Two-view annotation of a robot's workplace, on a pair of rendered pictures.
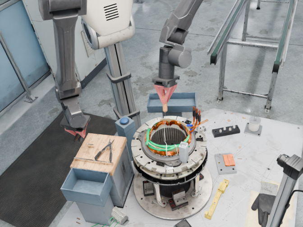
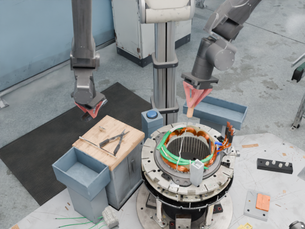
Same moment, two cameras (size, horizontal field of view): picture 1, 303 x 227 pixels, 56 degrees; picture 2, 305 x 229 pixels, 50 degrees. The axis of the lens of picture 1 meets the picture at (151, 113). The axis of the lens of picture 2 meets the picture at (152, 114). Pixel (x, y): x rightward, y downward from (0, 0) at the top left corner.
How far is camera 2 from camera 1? 0.18 m
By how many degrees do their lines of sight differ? 13
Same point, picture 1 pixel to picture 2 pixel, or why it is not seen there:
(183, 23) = (237, 14)
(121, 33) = (174, 11)
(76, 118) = (82, 93)
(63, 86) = (76, 52)
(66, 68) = (80, 32)
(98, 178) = (97, 168)
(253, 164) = (292, 218)
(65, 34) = not seen: outside the picture
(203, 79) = (283, 97)
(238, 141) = (285, 184)
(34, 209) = (47, 177)
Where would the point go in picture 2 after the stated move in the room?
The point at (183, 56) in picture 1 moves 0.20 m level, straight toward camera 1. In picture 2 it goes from (223, 56) to (197, 102)
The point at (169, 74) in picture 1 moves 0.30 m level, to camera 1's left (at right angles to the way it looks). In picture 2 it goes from (203, 74) to (103, 60)
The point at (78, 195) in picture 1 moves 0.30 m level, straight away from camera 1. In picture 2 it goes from (67, 179) to (67, 121)
